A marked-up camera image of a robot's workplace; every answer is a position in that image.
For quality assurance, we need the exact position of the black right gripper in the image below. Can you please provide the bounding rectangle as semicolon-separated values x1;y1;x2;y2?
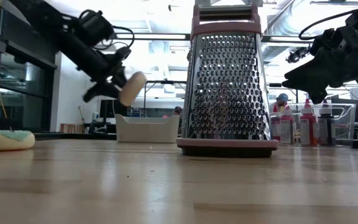
283;28;358;105

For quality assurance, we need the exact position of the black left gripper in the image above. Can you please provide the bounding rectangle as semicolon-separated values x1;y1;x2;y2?
82;46;132;103

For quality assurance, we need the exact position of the pink frosted donut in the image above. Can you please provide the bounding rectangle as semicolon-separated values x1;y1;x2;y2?
119;71;147;108

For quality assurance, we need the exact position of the red food colouring bottle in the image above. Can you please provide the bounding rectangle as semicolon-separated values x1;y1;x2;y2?
280;104;295;145
299;98;318;146
270;105;282;142

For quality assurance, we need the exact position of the purple food colouring bottle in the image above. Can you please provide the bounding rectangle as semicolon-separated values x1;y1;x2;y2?
318;99;336;146

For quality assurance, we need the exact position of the black ceiling spotlight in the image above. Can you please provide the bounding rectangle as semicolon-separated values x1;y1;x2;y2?
286;46;311;65

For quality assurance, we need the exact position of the black bag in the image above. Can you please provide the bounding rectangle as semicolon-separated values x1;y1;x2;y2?
87;120;117;134

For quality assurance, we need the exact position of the ceiling light strip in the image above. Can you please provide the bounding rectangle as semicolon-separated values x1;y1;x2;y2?
261;35;313;43
134;33;188;40

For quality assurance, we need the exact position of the clear plastic bin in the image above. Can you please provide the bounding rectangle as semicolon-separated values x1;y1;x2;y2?
270;102;357;147

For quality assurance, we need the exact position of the grey plastic bin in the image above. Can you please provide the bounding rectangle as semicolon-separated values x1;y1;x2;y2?
115;113;180;144

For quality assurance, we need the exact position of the brown wooden stack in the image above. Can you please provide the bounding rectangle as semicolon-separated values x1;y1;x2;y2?
60;123;86;133

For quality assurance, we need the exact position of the pink steel box grater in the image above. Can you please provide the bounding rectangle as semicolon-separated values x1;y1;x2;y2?
176;0;279;159

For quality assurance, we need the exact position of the green frosted donut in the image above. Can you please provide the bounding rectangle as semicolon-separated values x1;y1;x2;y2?
0;129;36;152

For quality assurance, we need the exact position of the black frame desk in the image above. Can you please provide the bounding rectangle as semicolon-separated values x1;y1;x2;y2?
141;79;188;110
268;82;358;105

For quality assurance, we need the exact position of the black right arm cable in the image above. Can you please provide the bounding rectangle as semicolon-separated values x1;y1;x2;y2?
298;7;358;41

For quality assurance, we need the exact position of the silver ventilation duct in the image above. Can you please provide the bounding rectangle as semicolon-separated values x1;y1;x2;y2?
264;0;312;65

